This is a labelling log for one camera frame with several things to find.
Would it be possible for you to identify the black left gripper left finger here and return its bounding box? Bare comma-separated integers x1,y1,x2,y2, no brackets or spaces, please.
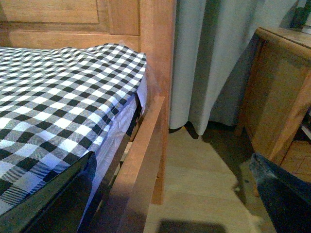
0,152,97,233

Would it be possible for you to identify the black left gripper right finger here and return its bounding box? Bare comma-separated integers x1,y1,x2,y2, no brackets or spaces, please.
249,153,311,233

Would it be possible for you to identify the white mattress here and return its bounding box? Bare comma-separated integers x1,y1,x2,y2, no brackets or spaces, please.
68,77,148,233

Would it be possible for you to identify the wooden nightstand cabinet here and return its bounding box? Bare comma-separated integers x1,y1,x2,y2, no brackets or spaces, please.
235,27,311,182

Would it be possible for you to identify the black white checkered bedsheet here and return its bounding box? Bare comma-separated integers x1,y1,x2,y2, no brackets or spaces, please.
0,44,147,214

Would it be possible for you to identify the grey-green curtain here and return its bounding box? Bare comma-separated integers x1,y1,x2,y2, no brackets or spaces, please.
169,0,308,135

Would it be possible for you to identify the wooden bed frame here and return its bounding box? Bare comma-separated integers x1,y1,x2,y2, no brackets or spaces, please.
0,0,176,233

